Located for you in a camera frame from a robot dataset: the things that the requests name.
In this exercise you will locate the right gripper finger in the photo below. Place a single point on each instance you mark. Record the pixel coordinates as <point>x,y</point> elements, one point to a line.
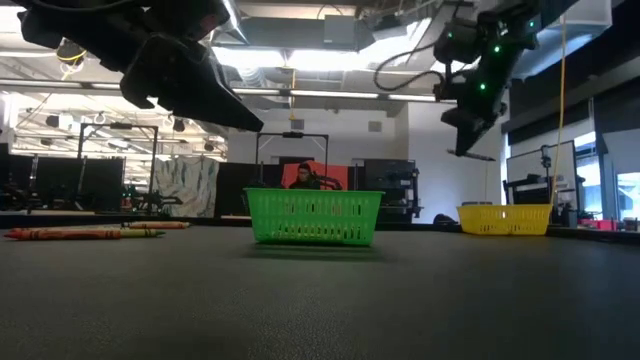
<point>472,127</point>

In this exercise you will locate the black equipment rack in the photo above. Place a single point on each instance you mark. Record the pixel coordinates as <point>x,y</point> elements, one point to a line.
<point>390,187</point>

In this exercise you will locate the green plastic basket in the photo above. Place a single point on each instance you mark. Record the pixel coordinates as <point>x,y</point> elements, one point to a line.
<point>314,217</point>

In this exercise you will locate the black rounded bag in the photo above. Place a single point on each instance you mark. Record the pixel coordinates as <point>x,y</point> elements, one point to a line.
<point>444,221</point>

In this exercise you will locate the grey wall vent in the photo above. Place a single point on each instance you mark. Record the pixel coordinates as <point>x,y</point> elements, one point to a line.
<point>297,124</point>
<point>375,126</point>

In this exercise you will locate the black rig frame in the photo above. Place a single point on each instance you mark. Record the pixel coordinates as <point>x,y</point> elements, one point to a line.
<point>292,134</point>
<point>120,126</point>

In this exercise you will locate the grey ceiling box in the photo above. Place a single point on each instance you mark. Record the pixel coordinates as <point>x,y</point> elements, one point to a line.
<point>340,30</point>

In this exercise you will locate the black partition panel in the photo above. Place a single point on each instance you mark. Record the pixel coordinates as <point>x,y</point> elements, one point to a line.
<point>227,190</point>
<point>100,182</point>

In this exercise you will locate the white board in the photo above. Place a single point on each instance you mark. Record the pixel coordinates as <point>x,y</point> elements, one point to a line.
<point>525,165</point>

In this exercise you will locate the red crayon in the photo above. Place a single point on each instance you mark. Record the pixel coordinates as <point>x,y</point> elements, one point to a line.
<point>60,234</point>

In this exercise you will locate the orange partition panel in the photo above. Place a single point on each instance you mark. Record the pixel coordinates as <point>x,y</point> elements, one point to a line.
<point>332,172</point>

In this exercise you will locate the person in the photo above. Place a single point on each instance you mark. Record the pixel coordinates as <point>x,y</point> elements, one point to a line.
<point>304,176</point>

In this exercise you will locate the black round ceiling fixture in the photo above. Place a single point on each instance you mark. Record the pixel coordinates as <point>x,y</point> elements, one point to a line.
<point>70,52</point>

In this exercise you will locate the long ceiling light strip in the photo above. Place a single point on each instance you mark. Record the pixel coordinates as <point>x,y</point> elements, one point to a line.
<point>330,93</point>

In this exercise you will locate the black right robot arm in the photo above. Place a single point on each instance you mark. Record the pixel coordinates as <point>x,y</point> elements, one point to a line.
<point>500,30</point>

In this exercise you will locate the pink box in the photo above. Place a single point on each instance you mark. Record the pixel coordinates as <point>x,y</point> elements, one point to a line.
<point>597,224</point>

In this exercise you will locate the small black tripod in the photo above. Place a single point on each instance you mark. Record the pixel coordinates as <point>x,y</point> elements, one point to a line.
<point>546,162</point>

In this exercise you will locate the grey patterned sheet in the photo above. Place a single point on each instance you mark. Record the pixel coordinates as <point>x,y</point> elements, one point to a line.
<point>185,185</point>

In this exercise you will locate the yellow plastic basket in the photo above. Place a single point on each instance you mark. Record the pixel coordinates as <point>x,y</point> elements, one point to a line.
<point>505,220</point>

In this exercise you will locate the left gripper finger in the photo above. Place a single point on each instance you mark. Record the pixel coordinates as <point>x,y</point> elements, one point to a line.
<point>190,85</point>

